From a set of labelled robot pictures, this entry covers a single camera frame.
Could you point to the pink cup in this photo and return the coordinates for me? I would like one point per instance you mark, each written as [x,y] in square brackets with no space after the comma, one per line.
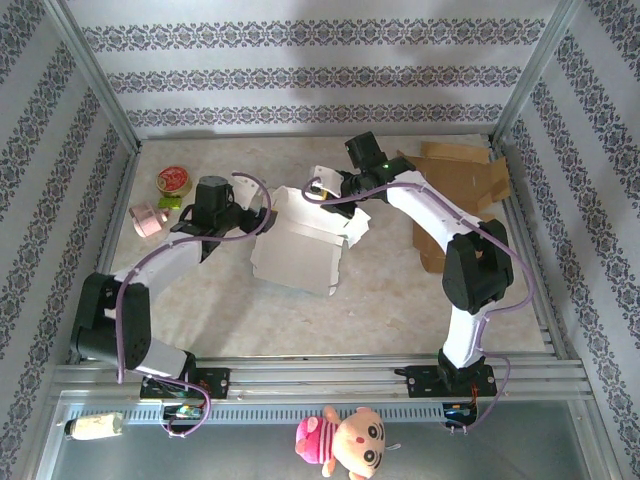
[147,220]

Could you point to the white and blue paper box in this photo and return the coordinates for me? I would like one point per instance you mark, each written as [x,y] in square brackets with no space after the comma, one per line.
[300,250]

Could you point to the small circuit board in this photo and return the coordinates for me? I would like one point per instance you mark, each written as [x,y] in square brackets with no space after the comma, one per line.
[459,411]
[184,412]

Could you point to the aluminium frame post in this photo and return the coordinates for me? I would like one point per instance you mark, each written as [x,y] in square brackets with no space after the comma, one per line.
[95,80]
[537,70]

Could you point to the white bottle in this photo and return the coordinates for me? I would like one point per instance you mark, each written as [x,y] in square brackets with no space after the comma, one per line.
[95,426]

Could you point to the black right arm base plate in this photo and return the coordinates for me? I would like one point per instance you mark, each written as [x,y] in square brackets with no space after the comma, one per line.
[420,382]

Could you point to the brown cardboard box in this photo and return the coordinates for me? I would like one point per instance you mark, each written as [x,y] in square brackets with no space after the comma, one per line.
[460,170]

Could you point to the small green block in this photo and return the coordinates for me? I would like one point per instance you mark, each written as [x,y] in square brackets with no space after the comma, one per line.
[169,203]

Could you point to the aluminium mounting rail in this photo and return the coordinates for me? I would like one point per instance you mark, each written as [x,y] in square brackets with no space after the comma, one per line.
[325,380]

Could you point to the aluminium table side rail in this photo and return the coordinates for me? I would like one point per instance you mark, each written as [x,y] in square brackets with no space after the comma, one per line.
[107,250]
[520,210]

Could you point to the round red tin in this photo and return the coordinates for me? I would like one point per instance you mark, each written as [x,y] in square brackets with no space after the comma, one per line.
[174,180]

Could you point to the pink plush toy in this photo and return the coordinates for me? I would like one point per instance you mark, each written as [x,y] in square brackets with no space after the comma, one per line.
[350,440]

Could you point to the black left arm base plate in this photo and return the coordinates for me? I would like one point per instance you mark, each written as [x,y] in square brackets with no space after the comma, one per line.
[217,382]

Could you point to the grey metal sheet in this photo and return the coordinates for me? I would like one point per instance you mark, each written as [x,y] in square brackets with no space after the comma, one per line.
[225,455]

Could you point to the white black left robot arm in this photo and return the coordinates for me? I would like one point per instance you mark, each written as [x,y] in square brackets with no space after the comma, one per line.
[160,265]

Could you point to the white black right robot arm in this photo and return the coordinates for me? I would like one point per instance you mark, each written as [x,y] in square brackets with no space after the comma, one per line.
[430,215]

